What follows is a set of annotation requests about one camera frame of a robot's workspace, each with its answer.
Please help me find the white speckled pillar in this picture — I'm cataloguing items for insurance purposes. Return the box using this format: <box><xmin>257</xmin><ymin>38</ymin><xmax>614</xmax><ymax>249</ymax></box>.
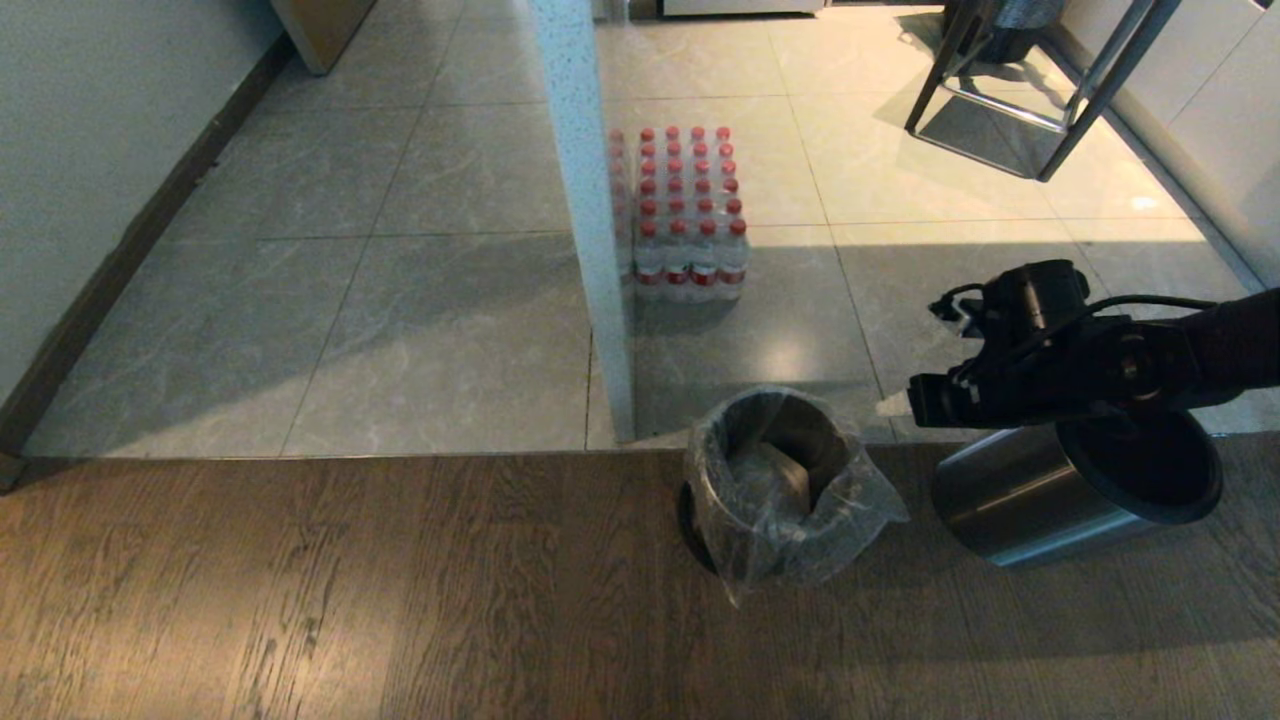
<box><xmin>527</xmin><ymin>0</ymin><xmax>638</xmax><ymax>445</ymax></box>

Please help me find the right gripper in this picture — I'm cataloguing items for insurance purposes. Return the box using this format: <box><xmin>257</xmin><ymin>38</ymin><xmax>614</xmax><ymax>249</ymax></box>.
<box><xmin>907</xmin><ymin>345</ymin><xmax>1053</xmax><ymax>432</ymax></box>

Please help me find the shrink-wrapped water bottle pack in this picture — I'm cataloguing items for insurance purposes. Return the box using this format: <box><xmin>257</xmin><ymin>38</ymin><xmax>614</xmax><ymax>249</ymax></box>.
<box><xmin>609</xmin><ymin>125</ymin><xmax>752</xmax><ymax>307</ymax></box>

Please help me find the steel bin with plastic liner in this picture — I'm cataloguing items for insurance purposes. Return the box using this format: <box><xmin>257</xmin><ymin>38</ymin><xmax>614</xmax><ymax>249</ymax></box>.
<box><xmin>684</xmin><ymin>385</ymin><xmax>912</xmax><ymax>608</ymax></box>

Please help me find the steel bin with black rim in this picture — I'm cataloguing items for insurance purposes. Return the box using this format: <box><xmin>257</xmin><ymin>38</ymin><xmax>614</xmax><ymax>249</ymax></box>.
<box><xmin>931</xmin><ymin>408</ymin><xmax>1225</xmax><ymax>572</ymax></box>

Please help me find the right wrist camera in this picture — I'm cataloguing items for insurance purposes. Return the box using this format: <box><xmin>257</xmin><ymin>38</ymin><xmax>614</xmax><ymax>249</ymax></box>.
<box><xmin>982</xmin><ymin>259</ymin><xmax>1093</xmax><ymax>343</ymax></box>

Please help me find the white cabinet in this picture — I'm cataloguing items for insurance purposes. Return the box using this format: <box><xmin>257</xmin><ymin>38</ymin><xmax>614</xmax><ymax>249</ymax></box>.
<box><xmin>1058</xmin><ymin>0</ymin><xmax>1280</xmax><ymax>289</ymax></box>

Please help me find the black cable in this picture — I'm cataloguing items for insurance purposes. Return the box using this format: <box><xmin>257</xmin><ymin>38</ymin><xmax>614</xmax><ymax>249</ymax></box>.
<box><xmin>1000</xmin><ymin>293</ymin><xmax>1218</xmax><ymax>373</ymax></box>

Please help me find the metal stool frame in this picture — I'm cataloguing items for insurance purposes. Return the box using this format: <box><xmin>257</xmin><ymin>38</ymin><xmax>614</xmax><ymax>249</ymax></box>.
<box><xmin>904</xmin><ymin>0</ymin><xmax>1183</xmax><ymax>184</ymax></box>

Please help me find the small steel bin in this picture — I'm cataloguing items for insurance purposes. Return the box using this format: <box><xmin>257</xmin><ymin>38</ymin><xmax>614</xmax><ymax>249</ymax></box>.
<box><xmin>677</xmin><ymin>386</ymin><xmax>869</xmax><ymax>586</ymax></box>

